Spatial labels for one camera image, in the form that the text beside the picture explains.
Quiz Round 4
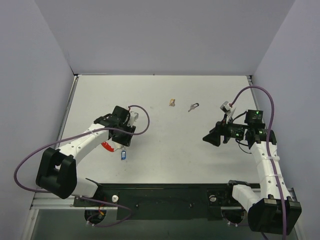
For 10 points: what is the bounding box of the red handle spring keyring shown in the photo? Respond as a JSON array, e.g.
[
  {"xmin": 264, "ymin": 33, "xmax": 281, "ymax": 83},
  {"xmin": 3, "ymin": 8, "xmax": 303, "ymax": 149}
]
[{"xmin": 101, "ymin": 141, "xmax": 125, "ymax": 153}]

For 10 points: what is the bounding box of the key with black tag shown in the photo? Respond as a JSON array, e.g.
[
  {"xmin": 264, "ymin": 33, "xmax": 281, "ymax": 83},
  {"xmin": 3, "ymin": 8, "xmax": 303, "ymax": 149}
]
[{"xmin": 188, "ymin": 103, "xmax": 199, "ymax": 112}]

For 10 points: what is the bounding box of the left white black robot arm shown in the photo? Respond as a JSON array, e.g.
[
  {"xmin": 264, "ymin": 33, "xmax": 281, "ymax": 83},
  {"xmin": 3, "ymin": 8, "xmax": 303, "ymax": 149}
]
[{"xmin": 35, "ymin": 106, "xmax": 139, "ymax": 206}]

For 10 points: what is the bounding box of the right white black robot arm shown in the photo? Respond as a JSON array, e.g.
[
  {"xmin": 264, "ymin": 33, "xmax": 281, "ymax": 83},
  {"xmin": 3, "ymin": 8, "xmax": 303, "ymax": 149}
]
[{"xmin": 203, "ymin": 110, "xmax": 302, "ymax": 236}]

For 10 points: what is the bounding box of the blue key tag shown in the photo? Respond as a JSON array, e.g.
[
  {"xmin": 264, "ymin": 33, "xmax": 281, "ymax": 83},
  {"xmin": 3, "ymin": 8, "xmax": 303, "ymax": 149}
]
[{"xmin": 121, "ymin": 150, "xmax": 127, "ymax": 161}]

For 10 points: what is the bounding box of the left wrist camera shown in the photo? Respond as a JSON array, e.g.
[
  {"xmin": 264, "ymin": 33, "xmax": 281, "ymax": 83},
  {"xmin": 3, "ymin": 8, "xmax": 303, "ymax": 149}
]
[{"xmin": 127, "ymin": 111, "xmax": 139, "ymax": 127}]

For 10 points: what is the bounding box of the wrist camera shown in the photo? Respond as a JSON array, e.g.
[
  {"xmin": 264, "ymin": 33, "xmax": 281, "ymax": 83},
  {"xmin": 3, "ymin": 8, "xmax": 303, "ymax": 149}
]
[
  {"xmin": 127, "ymin": 111, "xmax": 139, "ymax": 127},
  {"xmin": 220, "ymin": 101, "xmax": 236, "ymax": 123}
]

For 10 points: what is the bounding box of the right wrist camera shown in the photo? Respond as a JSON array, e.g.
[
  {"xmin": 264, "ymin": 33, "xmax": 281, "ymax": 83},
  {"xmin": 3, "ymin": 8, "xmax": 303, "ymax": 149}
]
[{"xmin": 220, "ymin": 101, "xmax": 236, "ymax": 123}]

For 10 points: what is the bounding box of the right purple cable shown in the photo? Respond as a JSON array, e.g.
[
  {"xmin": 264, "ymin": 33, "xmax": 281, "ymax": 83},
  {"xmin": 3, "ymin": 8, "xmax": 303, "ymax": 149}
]
[{"xmin": 231, "ymin": 85, "xmax": 288, "ymax": 238}]

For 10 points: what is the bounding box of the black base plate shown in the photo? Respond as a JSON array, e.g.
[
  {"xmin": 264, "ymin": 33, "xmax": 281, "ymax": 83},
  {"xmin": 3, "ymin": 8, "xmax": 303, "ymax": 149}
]
[{"xmin": 73, "ymin": 183, "xmax": 247, "ymax": 224}]

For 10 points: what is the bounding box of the aluminium frame rail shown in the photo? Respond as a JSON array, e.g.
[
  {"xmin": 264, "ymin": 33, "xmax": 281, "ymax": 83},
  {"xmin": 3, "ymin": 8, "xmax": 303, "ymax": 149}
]
[{"xmin": 30, "ymin": 196, "xmax": 78, "ymax": 210}]

